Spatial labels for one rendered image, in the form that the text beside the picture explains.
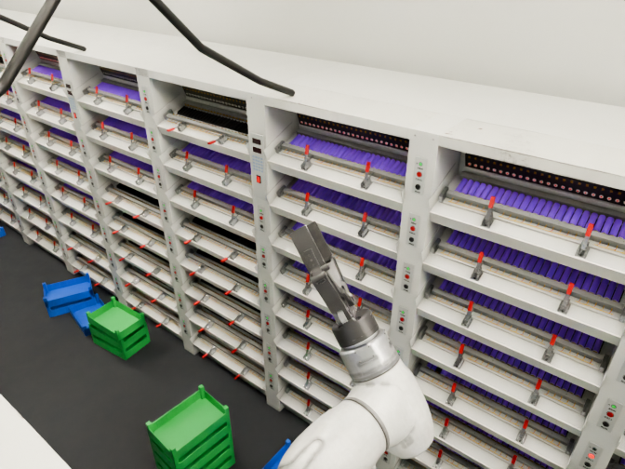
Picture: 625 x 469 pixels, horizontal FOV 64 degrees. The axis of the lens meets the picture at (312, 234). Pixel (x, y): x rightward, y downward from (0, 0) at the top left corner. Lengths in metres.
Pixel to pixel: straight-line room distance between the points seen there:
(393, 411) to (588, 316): 0.92
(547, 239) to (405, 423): 0.86
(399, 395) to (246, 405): 2.12
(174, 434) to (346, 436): 1.72
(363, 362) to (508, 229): 0.85
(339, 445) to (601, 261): 0.98
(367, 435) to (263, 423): 2.04
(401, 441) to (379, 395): 0.09
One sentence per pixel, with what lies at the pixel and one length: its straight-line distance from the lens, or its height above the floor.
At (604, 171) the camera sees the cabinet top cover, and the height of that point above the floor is 1.72.
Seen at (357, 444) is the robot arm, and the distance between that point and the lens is 0.79.
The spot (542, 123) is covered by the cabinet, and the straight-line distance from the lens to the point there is 1.74.
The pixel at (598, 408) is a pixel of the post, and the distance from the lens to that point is 1.80.
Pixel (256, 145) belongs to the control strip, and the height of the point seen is 1.51.
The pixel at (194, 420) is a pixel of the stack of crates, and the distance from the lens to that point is 2.47.
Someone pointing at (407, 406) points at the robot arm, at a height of 1.56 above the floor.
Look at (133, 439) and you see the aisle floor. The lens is 2.91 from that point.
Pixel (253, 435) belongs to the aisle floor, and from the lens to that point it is 2.79.
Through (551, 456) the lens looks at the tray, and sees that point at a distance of 2.03.
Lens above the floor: 2.20
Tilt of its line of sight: 31 degrees down
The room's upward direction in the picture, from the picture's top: straight up
